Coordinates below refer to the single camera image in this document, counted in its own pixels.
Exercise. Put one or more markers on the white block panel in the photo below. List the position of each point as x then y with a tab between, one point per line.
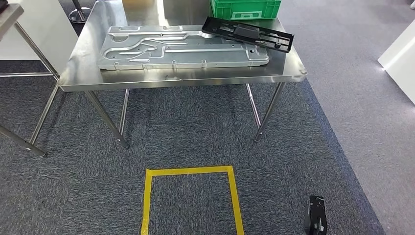
402	61

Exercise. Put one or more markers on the black plastic part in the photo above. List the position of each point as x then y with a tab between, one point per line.
2	5

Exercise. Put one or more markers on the chrome round-base post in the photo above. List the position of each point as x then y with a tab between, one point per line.
77	16

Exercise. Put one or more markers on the white cabinet panel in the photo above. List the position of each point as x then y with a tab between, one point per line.
48	32

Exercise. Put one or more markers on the large aluminium stamped plate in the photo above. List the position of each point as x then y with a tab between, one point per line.
194	56

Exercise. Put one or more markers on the stainless steel table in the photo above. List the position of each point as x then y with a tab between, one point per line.
194	76
11	16

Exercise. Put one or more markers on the black plastic license plate frame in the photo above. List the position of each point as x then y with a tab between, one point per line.
246	30

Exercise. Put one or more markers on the green plastic crate with label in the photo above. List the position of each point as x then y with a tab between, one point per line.
243	8

